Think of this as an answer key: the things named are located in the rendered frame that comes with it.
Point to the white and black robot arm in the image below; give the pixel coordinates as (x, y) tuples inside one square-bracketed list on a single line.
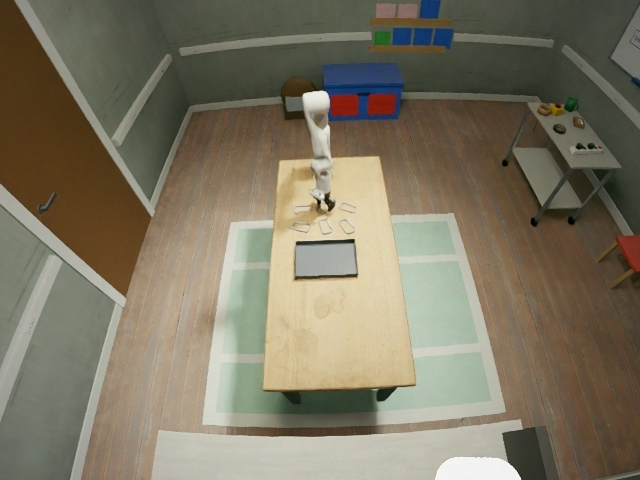
[(318, 102)]

